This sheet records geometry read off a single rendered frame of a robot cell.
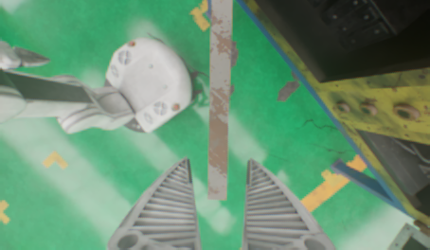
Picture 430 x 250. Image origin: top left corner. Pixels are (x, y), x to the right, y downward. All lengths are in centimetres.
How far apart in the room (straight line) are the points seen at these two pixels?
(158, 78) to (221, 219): 137
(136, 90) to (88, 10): 92
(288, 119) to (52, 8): 223
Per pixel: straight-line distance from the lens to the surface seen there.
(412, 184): 115
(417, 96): 62
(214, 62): 21
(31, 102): 71
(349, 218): 221
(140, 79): 125
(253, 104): 147
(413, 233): 137
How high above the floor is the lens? 143
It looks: 84 degrees down
